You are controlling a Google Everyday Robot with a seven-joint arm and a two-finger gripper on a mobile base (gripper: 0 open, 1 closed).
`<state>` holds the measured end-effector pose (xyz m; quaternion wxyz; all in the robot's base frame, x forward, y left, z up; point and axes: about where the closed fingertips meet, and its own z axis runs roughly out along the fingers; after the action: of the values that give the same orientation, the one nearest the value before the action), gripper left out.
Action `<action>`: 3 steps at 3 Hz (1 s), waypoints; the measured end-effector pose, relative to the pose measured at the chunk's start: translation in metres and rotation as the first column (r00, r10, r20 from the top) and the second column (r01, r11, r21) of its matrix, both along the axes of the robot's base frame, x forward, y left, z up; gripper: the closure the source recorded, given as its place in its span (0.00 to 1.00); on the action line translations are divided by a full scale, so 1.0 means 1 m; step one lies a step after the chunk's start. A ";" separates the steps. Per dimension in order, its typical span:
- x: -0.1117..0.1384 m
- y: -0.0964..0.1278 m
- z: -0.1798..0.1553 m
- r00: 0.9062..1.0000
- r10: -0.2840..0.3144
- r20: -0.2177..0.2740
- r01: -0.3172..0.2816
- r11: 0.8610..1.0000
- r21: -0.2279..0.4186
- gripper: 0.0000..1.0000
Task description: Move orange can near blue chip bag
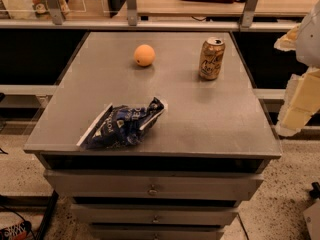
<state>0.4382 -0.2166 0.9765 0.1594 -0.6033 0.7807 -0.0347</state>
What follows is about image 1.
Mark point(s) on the red black object on floor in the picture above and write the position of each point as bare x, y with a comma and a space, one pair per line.
16, 232

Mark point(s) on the orange soda can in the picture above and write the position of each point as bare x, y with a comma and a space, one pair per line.
211, 57

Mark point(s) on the blue chip bag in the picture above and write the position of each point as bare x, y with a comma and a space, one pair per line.
121, 126

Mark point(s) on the white device on floor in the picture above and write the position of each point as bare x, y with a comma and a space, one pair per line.
312, 214

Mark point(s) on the orange fruit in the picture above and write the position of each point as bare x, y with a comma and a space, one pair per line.
144, 55

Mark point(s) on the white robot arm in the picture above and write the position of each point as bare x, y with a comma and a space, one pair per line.
308, 39

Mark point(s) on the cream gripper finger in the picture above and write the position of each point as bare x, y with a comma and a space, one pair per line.
288, 41
301, 102

